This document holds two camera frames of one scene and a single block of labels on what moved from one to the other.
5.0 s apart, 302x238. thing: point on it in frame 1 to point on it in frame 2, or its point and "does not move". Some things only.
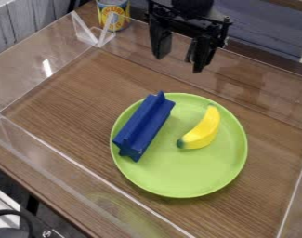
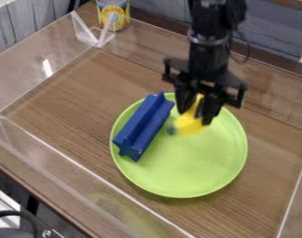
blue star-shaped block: [143, 125] does not move
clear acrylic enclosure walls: [156, 150] does not move
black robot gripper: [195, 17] to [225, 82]
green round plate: [179, 172] does not move
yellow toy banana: [204, 133] to [188, 124]
